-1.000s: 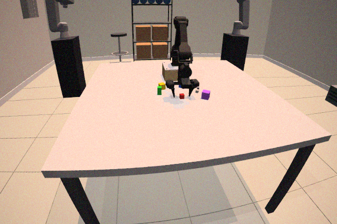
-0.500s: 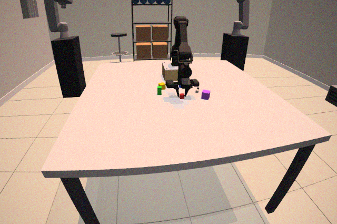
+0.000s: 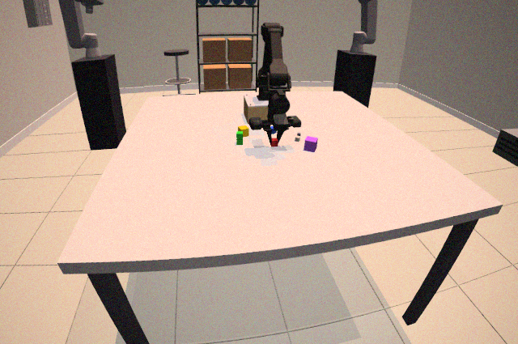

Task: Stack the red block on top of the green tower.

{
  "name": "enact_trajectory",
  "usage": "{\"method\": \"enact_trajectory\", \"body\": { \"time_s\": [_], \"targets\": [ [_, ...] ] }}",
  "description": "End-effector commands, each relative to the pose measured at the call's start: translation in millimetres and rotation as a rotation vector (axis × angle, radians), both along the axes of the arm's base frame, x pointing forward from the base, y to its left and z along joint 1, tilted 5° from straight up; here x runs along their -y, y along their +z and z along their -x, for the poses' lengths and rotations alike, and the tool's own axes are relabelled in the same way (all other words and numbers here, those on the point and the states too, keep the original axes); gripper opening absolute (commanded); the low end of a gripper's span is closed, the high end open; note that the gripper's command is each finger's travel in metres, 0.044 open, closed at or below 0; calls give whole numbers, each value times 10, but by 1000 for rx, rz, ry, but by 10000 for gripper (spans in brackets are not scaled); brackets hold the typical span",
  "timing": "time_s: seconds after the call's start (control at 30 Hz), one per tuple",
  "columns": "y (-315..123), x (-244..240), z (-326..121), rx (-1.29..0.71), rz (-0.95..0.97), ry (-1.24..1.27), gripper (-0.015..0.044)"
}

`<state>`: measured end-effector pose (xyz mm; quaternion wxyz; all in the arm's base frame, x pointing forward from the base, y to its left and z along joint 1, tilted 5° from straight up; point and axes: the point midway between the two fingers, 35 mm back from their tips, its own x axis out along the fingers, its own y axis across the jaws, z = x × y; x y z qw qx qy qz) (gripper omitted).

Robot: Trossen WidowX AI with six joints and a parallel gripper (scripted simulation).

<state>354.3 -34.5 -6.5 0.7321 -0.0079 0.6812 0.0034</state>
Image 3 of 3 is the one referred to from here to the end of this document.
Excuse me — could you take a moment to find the purple cube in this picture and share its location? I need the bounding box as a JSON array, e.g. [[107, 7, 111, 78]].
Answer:
[[304, 136, 318, 152]]

